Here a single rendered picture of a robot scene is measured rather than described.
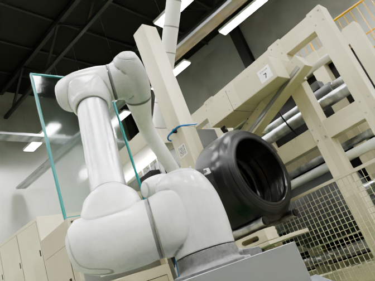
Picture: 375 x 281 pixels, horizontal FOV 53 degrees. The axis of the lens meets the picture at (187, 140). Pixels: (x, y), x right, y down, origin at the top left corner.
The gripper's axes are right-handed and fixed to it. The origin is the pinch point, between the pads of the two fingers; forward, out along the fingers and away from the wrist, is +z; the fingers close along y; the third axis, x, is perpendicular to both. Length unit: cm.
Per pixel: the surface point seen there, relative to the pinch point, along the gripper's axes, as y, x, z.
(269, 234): -11.2, 41.6, 9.2
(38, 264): 341, -27, 43
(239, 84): -10, -45, 55
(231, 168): -11.2, 4.8, 6.5
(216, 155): -6.2, -5.0, 7.0
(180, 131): 28, -36, 28
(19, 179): 933, -348, 314
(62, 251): 70, 3, -52
